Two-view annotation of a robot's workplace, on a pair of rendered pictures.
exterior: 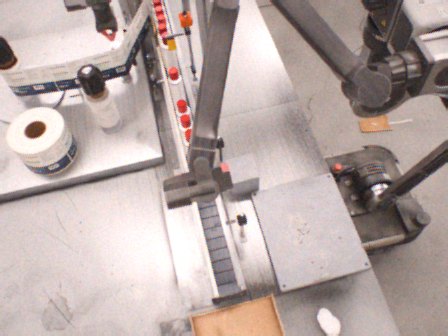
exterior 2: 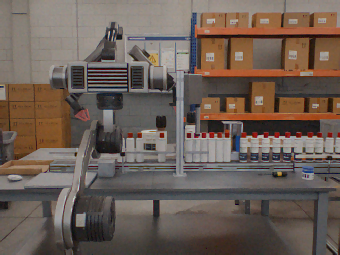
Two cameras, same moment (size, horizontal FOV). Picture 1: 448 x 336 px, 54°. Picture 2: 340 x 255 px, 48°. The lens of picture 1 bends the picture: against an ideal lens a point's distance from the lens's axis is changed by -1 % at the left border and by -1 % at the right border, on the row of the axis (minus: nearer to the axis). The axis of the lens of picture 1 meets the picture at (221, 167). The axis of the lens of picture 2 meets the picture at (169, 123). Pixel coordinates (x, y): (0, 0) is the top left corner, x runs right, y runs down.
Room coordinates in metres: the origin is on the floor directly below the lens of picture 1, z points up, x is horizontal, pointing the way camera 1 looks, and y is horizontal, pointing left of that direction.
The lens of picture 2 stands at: (1.49, -2.39, 1.43)
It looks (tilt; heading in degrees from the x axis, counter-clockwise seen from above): 6 degrees down; 98
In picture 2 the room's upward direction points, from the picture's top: straight up
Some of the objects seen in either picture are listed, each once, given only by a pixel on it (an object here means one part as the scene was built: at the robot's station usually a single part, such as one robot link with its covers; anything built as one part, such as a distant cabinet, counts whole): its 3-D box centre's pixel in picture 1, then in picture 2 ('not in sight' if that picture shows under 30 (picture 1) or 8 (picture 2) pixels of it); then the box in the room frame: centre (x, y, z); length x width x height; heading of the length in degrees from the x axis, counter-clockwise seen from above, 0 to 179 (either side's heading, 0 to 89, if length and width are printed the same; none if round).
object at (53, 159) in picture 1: (43, 141); (153, 140); (0.95, 0.63, 0.95); 0.20 x 0.20 x 0.14
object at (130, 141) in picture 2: (188, 135); (130, 147); (0.89, 0.10, 0.98); 0.05 x 0.05 x 0.20
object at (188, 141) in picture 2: (169, 55); (188, 147); (1.28, 0.15, 0.98); 0.05 x 0.05 x 0.20
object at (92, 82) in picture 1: (99, 99); (161, 134); (1.06, 0.40, 1.03); 0.09 x 0.09 x 0.30
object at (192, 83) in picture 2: not in sight; (189, 89); (1.29, 0.07, 1.38); 0.17 x 0.10 x 0.19; 63
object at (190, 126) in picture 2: (10, 68); (191, 128); (1.26, 0.76, 1.04); 0.09 x 0.09 x 0.29
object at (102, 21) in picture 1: (103, 12); (176, 99); (1.18, 0.32, 1.30); 0.10 x 0.07 x 0.07; 8
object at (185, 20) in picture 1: (182, 49); (181, 139); (1.24, 0.10, 1.05); 0.10 x 0.04 x 0.33; 98
